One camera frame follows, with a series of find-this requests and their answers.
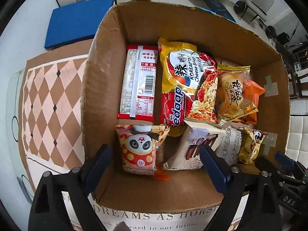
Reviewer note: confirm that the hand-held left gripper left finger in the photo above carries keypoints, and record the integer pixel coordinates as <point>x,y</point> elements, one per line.
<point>96,166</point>

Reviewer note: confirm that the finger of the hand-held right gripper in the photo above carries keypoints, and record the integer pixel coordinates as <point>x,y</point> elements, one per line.
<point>266,164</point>
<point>285,160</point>

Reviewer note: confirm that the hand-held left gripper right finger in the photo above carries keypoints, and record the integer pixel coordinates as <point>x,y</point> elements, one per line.
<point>214,170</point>

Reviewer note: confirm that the yellow panda snack packet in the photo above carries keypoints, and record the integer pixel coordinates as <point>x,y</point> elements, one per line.
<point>252,144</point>

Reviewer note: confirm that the grey white snack packet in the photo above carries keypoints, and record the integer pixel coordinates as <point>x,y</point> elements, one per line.
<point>231,142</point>

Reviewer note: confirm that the white chocolate biscuit packet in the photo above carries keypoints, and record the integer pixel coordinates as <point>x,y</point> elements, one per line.
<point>187,144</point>

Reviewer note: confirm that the pink panda snack packet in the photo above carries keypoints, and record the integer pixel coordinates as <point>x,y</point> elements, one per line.
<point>139,151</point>

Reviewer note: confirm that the orange snack packet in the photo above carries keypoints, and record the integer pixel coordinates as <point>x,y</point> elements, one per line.
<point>255,90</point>

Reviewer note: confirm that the clear yellow egg cake packet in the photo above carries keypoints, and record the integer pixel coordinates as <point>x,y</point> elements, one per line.
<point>232,96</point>

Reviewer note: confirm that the yellow red instant noodle packet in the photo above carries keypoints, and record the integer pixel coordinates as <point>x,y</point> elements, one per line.
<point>185,84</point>

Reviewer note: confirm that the red and white seasoning packet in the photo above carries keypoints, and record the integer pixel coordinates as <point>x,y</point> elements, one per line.
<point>138,81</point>

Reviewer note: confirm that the cardboard box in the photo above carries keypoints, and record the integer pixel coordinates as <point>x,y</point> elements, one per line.
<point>139,24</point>

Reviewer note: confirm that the white quilted reclined chair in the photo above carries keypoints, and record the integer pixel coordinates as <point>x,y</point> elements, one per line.
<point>298,137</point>

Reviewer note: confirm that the checkered printed tablecloth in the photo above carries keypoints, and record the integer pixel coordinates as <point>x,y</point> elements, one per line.
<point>48,105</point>

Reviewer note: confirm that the brown wooden chair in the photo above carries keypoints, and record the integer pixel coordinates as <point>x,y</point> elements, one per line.
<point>299,81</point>

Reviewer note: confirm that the black speaker box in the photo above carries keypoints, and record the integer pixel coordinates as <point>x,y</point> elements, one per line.
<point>283,38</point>

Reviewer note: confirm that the short barbell on floor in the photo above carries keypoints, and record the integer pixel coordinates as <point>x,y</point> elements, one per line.
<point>269,30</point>

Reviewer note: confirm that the blue foam mat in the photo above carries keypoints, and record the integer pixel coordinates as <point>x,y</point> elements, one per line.
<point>79,21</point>

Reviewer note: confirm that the grey folding chair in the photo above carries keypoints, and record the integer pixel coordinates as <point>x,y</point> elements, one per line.
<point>258,0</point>

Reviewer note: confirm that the black sit-up bench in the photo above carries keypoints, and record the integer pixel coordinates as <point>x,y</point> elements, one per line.
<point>214,2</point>

